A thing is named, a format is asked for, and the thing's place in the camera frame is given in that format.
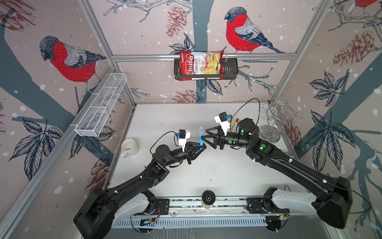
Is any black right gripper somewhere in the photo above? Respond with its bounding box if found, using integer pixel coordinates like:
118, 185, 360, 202
201, 126, 252, 152

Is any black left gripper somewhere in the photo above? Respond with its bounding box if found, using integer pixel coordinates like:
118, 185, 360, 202
163, 142, 206, 168

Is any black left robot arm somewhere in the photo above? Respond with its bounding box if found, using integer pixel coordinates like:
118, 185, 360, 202
73, 142, 207, 239

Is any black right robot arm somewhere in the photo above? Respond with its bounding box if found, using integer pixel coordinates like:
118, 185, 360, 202
201, 118, 353, 229

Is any white ceramic mug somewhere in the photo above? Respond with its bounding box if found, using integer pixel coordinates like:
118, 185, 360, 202
121, 138, 139, 158

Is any chrome spiral glass holder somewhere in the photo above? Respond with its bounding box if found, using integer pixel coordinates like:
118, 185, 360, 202
259, 97, 304, 143

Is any red cassava chips bag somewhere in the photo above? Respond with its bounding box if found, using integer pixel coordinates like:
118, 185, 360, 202
179, 51, 224, 81

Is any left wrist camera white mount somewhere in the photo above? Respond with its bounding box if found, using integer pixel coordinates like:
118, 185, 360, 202
176, 129, 191, 152

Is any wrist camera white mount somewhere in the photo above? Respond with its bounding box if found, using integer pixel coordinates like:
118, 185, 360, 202
176, 129, 191, 152
214, 112, 231, 135

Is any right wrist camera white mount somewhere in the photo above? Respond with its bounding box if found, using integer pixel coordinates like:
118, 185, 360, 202
214, 112, 231, 135

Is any black round knob on rail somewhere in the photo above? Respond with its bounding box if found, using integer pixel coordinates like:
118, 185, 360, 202
202, 190, 216, 210

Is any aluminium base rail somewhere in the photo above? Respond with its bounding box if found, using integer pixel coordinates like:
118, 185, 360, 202
88, 195, 332, 217

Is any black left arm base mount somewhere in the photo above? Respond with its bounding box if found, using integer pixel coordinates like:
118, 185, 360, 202
134, 198, 170, 217

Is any black wire wall basket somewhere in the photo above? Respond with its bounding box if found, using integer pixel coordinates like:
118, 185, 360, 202
174, 58, 238, 81

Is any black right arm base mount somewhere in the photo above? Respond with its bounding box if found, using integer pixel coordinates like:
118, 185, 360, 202
246, 197, 289, 214

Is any white wire mesh shelf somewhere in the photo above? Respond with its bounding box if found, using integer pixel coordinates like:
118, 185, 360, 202
75, 73, 127, 137

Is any aluminium frame crossbar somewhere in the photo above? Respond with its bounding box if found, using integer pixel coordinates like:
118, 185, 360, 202
111, 53, 297, 63

